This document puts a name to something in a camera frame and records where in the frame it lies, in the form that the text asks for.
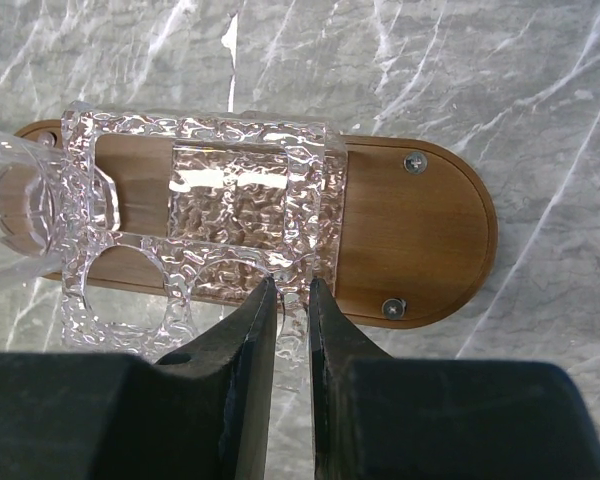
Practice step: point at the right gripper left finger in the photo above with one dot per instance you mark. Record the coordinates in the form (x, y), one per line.
(201, 412)

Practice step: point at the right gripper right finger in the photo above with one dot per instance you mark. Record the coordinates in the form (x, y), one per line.
(380, 417)

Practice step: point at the clear acrylic toothbrush holder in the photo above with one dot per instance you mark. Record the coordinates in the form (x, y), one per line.
(249, 196)

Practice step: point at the clear plastic cup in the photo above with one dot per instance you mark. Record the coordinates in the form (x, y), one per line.
(48, 199)

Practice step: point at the brown oval wooden tray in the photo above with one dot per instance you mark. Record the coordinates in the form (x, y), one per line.
(418, 225)

